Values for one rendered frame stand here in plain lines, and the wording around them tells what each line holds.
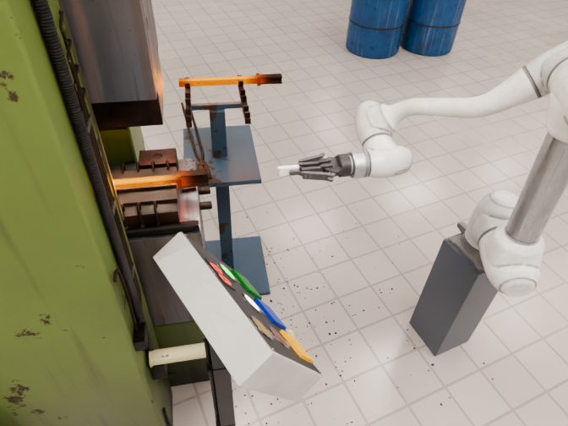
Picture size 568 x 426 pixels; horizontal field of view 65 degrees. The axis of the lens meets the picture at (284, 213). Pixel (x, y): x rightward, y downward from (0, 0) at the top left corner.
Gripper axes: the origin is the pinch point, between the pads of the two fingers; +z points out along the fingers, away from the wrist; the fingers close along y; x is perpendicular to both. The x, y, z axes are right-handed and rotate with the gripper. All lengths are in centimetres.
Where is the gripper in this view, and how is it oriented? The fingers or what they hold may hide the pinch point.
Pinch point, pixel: (287, 170)
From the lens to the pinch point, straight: 143.4
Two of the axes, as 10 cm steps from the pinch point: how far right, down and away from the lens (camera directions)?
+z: -9.8, 1.0, -1.6
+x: 0.4, -7.3, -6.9
